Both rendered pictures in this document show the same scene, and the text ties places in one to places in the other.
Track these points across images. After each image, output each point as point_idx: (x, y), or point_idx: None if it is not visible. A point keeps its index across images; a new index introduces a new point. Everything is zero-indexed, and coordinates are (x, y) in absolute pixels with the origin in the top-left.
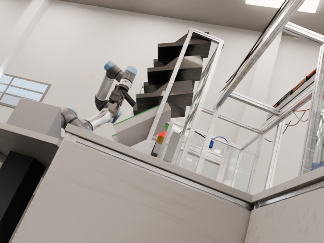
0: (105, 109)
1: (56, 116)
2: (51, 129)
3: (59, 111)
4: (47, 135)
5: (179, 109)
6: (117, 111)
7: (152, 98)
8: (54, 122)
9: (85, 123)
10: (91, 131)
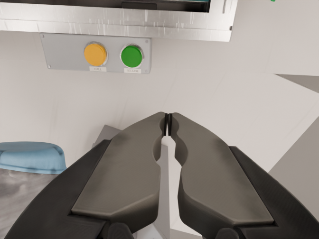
0: None
1: (168, 212)
2: (161, 181)
3: (167, 231)
4: (163, 170)
5: None
6: (120, 151)
7: None
8: (163, 198)
9: (16, 212)
10: (23, 156)
